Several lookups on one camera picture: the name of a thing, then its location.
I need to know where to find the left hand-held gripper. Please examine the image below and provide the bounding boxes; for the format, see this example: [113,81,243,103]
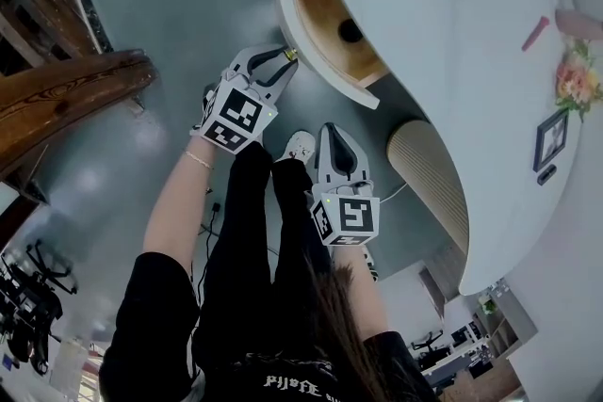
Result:
[189,42,300,155]

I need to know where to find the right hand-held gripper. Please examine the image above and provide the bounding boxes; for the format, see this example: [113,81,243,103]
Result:
[309,121,383,248]

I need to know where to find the wooden desk drawer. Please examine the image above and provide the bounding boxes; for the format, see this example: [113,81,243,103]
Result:
[276,0,392,110]

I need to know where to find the white curved desk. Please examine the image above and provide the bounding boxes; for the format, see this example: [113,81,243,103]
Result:
[310,0,603,297]

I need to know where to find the person's right forearm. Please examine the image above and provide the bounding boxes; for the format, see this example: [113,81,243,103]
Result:
[329,244,395,340]

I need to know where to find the person's left forearm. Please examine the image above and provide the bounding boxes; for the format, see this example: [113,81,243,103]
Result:
[140,137,222,286]

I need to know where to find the person's white shoe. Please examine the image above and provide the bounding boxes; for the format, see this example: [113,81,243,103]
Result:
[274,130,317,164]

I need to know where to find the round grey container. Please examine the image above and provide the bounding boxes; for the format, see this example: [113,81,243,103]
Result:
[337,18,365,44]

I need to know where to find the person's black trousers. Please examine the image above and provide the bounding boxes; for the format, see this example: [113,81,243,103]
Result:
[190,140,340,373]

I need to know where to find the white office desk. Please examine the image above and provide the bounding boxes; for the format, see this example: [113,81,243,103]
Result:
[409,319,519,392]

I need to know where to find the pink pen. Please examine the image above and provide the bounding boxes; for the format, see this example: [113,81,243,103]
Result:
[520,15,551,53]

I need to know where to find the person's black printed shirt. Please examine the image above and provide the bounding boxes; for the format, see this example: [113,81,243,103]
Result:
[98,251,439,402]

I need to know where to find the peach and yellow flower bouquet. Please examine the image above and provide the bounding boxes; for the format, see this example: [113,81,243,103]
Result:
[553,37,603,123]

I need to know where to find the black office chair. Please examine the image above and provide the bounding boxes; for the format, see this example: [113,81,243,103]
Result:
[0,239,79,376]

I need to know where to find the thin gold bracelet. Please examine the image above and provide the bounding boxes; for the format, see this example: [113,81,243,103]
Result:
[184,149,216,171]

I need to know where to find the black picture frame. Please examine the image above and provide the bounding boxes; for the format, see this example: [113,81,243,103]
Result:
[531,107,570,174]

